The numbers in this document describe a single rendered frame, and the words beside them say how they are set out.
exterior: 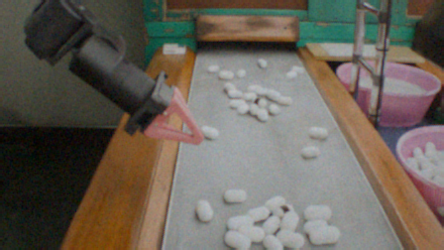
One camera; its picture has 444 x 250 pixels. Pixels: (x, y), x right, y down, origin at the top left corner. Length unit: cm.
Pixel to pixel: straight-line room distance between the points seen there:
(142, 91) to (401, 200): 38
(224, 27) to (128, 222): 86
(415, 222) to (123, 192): 39
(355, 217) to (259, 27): 81
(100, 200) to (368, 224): 36
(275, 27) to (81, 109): 143
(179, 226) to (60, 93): 196
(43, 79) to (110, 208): 196
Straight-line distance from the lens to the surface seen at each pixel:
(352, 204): 67
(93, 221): 59
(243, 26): 133
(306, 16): 140
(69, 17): 58
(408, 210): 63
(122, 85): 59
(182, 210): 63
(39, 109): 260
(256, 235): 56
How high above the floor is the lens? 110
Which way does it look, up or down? 24 degrees down
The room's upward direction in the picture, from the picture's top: straight up
